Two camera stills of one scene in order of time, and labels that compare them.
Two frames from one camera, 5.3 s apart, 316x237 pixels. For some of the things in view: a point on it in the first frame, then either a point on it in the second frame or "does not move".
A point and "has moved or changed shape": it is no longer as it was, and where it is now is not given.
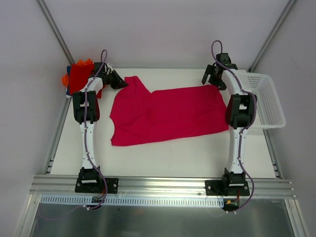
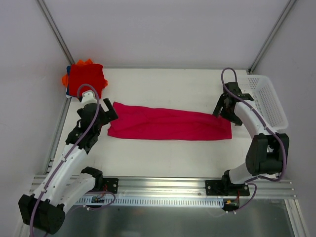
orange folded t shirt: [65, 77] does not move
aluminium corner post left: [56, 32] does not move
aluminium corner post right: [272, 34] does not move
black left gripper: [114, 79] to [104, 116]
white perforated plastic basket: [269, 113] does not move
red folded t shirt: [79, 76] does not move
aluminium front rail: [163, 187] does not move
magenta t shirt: [138, 115] has moved or changed shape
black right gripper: [212, 73] to [227, 107]
